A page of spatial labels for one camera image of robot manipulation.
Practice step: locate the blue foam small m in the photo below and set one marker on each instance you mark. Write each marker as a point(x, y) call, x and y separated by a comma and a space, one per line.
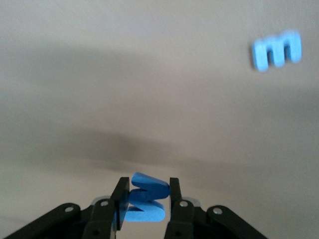
point(259, 54)

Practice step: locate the blue foam capital W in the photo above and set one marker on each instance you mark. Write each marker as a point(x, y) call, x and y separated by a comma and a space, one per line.
point(147, 191)

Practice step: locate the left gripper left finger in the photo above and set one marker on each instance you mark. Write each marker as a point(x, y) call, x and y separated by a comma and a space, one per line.
point(119, 199)

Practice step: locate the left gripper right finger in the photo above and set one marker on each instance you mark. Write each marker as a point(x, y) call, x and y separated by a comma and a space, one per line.
point(175, 196)

